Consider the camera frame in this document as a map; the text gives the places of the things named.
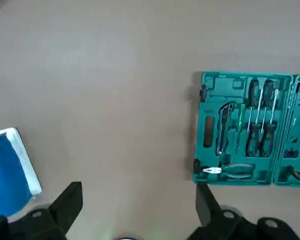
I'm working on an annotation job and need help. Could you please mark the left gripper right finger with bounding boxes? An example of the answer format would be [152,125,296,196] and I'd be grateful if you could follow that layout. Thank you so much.
[187,185,300,240]

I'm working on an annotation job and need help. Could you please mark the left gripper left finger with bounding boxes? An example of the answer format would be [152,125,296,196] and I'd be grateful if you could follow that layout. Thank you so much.
[0,181,83,240]

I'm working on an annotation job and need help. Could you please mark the black toolbox latch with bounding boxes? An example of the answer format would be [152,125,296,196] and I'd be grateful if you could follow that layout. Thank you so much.
[199,84,208,103]
[193,158,202,175]

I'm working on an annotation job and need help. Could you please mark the green plastic toolbox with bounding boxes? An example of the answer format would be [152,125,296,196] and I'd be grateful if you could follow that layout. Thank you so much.
[192,71,300,187]

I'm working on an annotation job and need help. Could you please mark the combination pliers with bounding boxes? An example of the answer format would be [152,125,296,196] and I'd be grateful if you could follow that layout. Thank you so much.
[202,162,256,180]

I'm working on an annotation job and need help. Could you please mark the black mini hacksaw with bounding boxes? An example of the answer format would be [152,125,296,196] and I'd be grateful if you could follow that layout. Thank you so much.
[216,101,235,164]

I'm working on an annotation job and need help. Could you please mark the yellow black claw hammer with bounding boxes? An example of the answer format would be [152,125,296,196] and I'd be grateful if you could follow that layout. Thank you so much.
[286,163,300,181]

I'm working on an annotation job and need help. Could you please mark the green test pen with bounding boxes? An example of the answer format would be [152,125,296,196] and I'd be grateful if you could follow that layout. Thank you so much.
[234,103,246,155]

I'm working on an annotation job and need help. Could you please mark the black handled screwdriver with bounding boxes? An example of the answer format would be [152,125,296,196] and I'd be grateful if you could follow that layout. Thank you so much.
[260,89,280,158]
[245,86,265,158]
[246,78,260,134]
[261,79,275,137]

